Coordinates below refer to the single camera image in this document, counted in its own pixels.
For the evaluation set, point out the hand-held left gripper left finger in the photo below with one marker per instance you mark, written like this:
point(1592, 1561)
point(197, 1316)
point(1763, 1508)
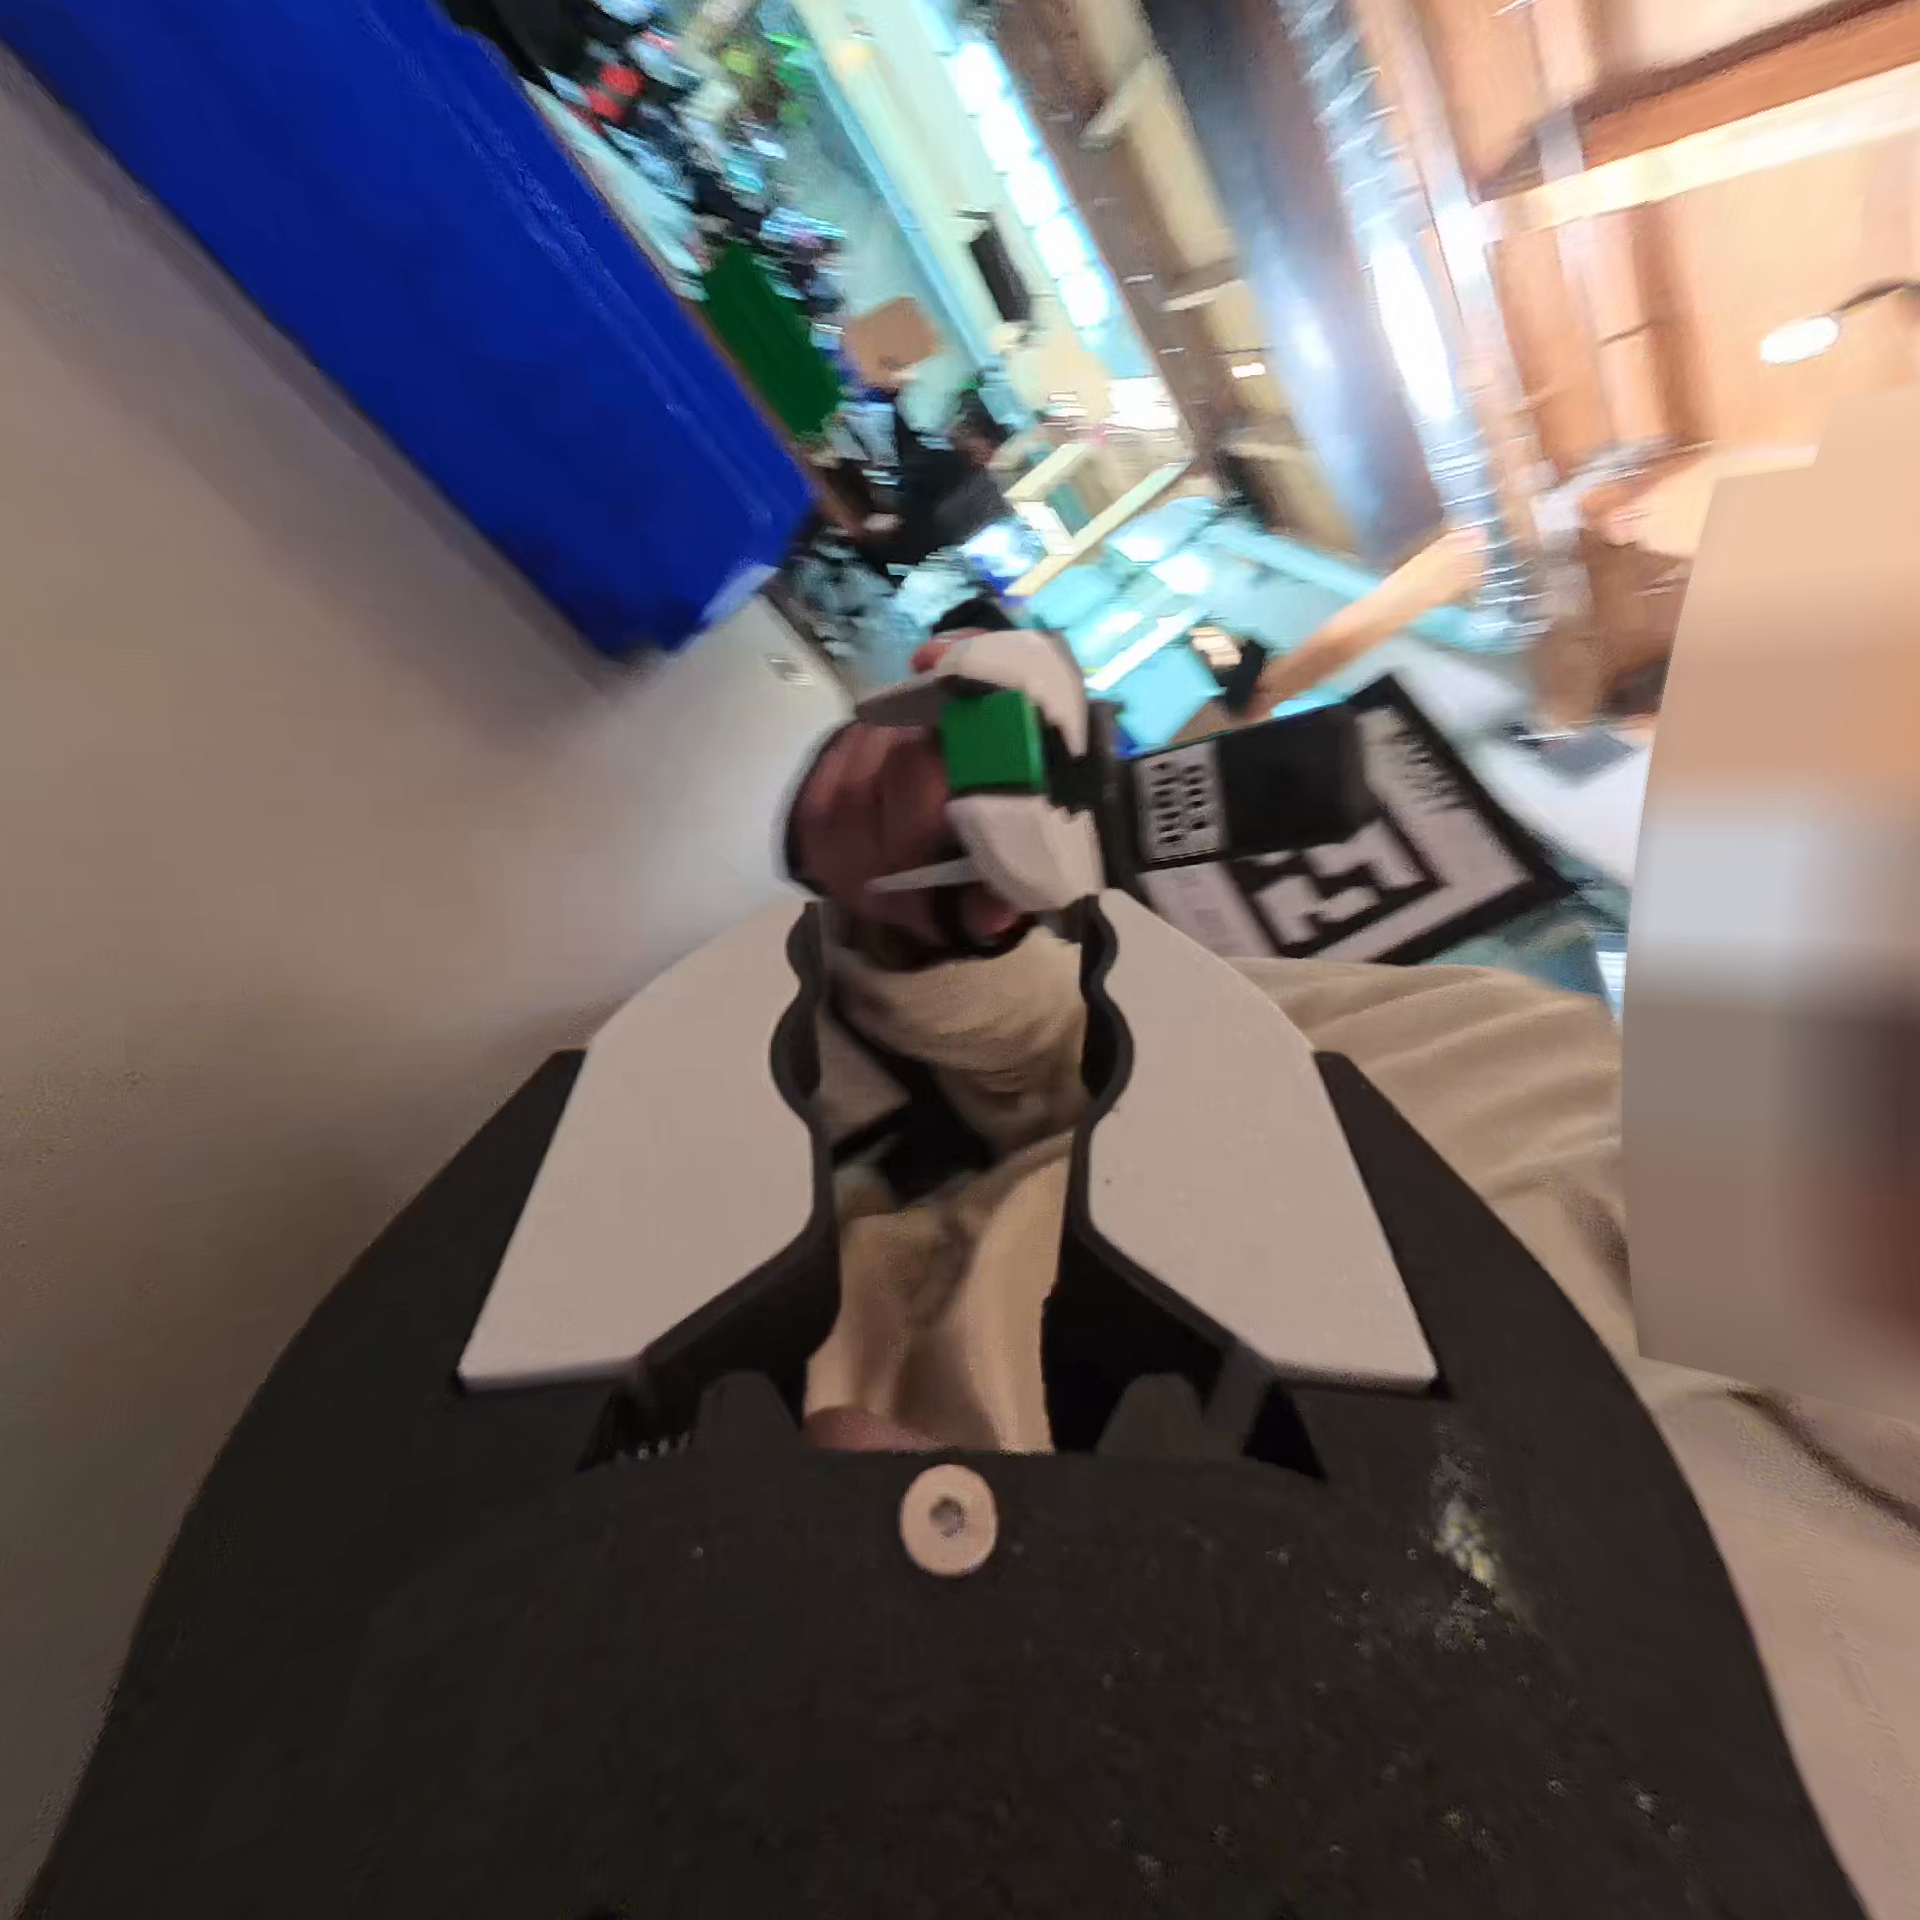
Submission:
point(661, 1184)

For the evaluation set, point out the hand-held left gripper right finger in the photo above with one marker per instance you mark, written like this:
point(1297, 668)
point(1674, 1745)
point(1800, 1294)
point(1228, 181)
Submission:
point(1253, 1184)

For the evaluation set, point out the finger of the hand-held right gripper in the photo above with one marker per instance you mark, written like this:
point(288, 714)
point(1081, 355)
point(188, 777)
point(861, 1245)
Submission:
point(1035, 848)
point(1035, 675)

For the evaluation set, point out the small green wooden cube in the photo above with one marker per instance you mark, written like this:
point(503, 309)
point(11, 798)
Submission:
point(991, 742)

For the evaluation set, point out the blue plastic bin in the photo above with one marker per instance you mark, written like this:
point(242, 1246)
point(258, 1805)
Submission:
point(391, 301)

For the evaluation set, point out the person's right forearm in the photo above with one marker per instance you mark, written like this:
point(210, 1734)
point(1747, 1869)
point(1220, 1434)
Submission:
point(974, 1035)

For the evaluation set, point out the person's right hand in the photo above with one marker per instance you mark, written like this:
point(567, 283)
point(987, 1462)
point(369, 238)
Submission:
point(870, 811)

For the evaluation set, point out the cardboard box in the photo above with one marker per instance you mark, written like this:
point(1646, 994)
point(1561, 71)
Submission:
point(893, 339)

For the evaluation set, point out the hanging black monitor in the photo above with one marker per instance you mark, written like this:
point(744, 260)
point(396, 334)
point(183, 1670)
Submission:
point(1000, 272)

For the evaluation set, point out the green plastic crate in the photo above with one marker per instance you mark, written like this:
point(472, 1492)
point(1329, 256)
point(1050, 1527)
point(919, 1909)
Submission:
point(772, 344)

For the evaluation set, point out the silver ventilation duct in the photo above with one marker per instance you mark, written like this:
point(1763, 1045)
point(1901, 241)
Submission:
point(1320, 301)

